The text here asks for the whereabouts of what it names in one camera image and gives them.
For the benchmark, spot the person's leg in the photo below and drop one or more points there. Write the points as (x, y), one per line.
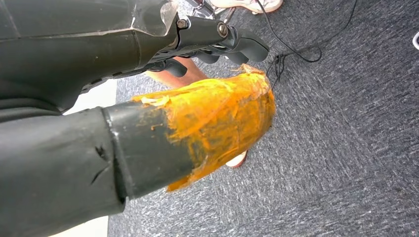
(190, 77)

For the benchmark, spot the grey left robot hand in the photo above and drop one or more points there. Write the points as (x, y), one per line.
(65, 157)

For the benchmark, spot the chrome chair base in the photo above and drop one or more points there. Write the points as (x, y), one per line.
(204, 6)

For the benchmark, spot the person's foot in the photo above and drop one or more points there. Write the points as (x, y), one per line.
(248, 4)
(237, 160)

